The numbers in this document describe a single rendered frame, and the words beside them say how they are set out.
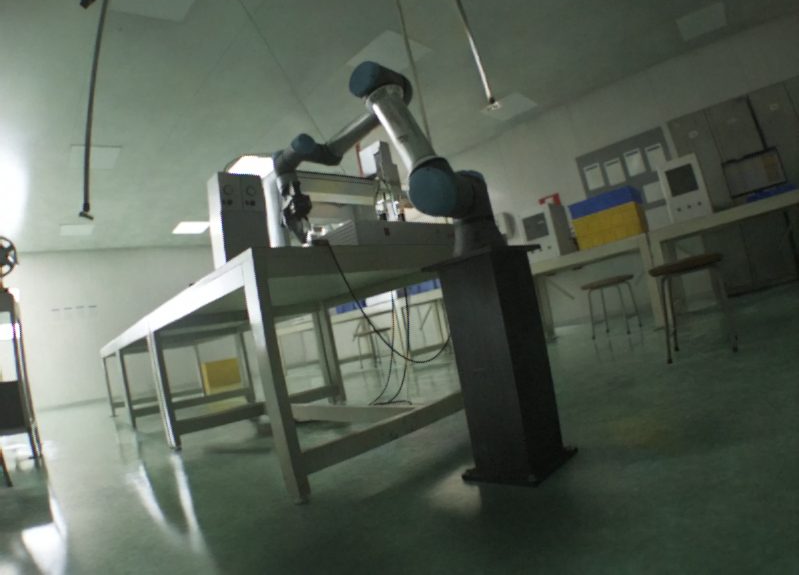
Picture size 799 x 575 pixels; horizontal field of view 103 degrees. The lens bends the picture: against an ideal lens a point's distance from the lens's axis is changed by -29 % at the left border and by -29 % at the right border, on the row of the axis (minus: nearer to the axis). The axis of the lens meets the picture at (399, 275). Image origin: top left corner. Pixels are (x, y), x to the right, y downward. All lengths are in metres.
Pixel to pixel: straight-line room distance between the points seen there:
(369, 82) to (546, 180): 4.86
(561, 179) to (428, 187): 4.87
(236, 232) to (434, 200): 1.02
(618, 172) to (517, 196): 1.47
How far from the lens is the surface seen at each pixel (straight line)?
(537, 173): 6.05
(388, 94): 1.27
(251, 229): 1.90
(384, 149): 2.35
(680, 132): 5.09
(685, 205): 3.77
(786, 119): 5.11
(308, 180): 2.07
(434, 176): 1.06
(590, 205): 3.93
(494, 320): 1.10
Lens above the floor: 0.46
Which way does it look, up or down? 6 degrees up
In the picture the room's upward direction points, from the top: 11 degrees counter-clockwise
